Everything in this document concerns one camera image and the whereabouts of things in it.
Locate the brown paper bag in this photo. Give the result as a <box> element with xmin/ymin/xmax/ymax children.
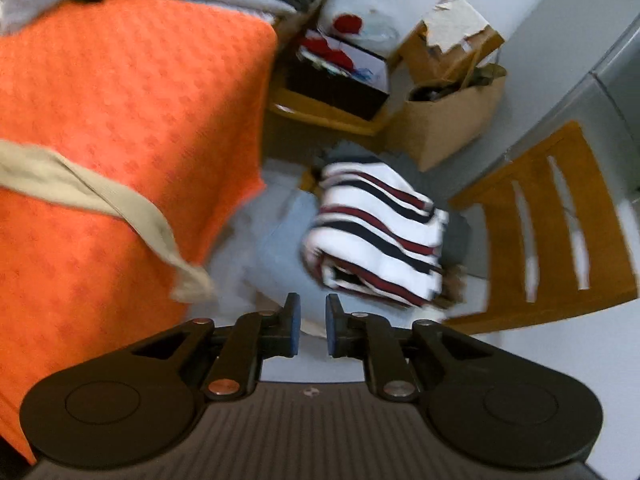
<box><xmin>387</xmin><ymin>62</ymin><xmax>509</xmax><ymax>172</ymax></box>

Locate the striped white folded garment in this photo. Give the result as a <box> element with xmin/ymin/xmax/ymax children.
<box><xmin>302</xmin><ymin>157</ymin><xmax>449</xmax><ymax>309</ymax></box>

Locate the blue-grey cloth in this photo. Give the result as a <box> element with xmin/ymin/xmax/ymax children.
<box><xmin>252</xmin><ymin>192</ymin><xmax>328</xmax><ymax>313</ymax></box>

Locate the beige garment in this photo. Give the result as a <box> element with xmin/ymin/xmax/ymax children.
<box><xmin>0</xmin><ymin>140</ymin><xmax>217</xmax><ymax>304</ymax></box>

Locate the orange patterned blanket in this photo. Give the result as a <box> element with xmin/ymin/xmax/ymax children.
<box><xmin>0</xmin><ymin>0</ymin><xmax>279</xmax><ymax>466</ymax></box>

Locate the white plastic bag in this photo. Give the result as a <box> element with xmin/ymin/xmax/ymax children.
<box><xmin>319</xmin><ymin>0</ymin><xmax>402</xmax><ymax>51</ymax></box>

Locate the wooden slatted chair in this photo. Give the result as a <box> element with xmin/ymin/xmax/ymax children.
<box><xmin>440</xmin><ymin>120</ymin><xmax>640</xmax><ymax>336</ymax></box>

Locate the torn cardboard box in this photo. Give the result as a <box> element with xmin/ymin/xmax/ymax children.
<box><xmin>399</xmin><ymin>0</ymin><xmax>506</xmax><ymax>82</ymax></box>

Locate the grey cabinet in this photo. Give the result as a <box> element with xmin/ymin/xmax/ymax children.
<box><xmin>500</xmin><ymin>7</ymin><xmax>640</xmax><ymax>166</ymax></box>

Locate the black storage box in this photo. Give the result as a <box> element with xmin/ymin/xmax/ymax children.
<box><xmin>286</xmin><ymin>30</ymin><xmax>391</xmax><ymax>122</ymax></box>

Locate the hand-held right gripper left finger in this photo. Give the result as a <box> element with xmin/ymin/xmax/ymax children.
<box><xmin>128</xmin><ymin>292</ymin><xmax>302</xmax><ymax>402</ymax></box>

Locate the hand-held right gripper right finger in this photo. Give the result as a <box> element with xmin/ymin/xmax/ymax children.
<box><xmin>325</xmin><ymin>293</ymin><xmax>494</xmax><ymax>403</ymax></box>

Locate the low wooden shelf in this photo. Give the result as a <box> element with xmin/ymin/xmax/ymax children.
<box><xmin>264</xmin><ymin>85</ymin><xmax>392</xmax><ymax>137</ymax></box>

